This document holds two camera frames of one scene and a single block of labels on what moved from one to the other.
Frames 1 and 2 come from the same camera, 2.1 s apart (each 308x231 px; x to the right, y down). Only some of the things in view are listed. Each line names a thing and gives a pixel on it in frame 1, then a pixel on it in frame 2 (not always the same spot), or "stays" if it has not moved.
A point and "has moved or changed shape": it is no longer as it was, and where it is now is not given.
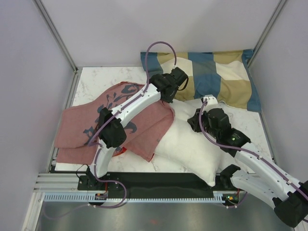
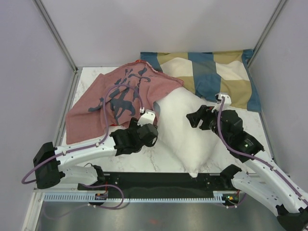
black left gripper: (170, 99) to (133, 125)
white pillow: (189, 149) has moved or changed shape
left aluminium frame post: (40, 6) stays
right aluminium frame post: (266, 32) stays
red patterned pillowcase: (77, 137) has moved or changed shape
